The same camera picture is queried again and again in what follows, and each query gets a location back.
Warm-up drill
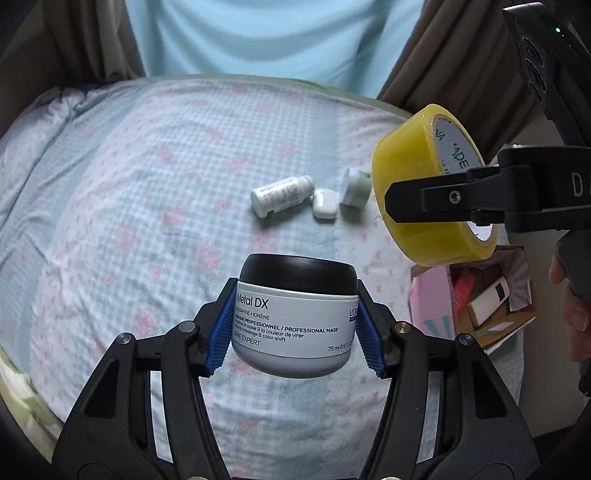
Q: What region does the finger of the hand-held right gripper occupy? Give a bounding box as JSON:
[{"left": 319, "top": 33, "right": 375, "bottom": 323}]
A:
[{"left": 385, "top": 165, "right": 503, "bottom": 224}]

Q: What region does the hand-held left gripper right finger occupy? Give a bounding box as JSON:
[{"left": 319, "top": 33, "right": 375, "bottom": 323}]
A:
[{"left": 352, "top": 279, "right": 542, "bottom": 480}]

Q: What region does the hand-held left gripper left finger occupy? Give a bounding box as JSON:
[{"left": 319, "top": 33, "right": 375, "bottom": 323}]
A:
[{"left": 53, "top": 277, "right": 242, "bottom": 480}]

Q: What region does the yellow tape roll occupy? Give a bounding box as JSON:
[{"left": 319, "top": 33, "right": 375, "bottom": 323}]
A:
[{"left": 372, "top": 104, "right": 498, "bottom": 266}]

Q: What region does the grey jar with black lid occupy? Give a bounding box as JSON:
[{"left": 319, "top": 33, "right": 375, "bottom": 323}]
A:
[{"left": 229, "top": 253, "right": 360, "bottom": 376}]

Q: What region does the person's right hand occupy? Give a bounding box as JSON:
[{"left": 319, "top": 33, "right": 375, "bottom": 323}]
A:
[{"left": 549, "top": 253, "right": 591, "bottom": 344}]

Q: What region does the cardboard box with pink flaps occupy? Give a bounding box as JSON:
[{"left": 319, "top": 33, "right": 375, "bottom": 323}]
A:
[{"left": 409, "top": 244, "right": 539, "bottom": 352}]

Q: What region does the green and white jar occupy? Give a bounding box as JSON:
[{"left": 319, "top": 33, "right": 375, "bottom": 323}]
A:
[{"left": 339, "top": 167, "right": 373, "bottom": 208}]

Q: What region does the white earbuds case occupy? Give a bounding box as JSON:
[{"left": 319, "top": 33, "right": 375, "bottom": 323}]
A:
[{"left": 311, "top": 188, "right": 339, "bottom": 219}]

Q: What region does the white tube with black label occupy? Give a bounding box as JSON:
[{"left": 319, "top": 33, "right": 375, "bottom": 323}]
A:
[{"left": 466, "top": 279, "right": 511, "bottom": 320}]

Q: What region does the white bottle with green label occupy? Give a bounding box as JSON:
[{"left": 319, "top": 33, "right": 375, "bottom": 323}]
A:
[{"left": 250, "top": 176, "right": 315, "bottom": 218}]

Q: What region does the blue checkered bed sheet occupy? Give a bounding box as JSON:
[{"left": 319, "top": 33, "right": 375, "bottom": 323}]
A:
[{"left": 0, "top": 75, "right": 527, "bottom": 437}]

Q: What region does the brown curtain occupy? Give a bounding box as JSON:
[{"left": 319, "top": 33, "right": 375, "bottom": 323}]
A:
[
  {"left": 0, "top": 0, "right": 148, "bottom": 88},
  {"left": 376, "top": 0, "right": 561, "bottom": 167}
]

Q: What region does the green patterned cloth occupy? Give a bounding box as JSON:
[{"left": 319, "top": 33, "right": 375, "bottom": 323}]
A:
[{"left": 0, "top": 348, "right": 63, "bottom": 464}]

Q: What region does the light blue curtain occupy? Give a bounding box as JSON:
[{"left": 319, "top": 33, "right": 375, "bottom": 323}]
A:
[{"left": 124, "top": 0, "right": 426, "bottom": 100}]

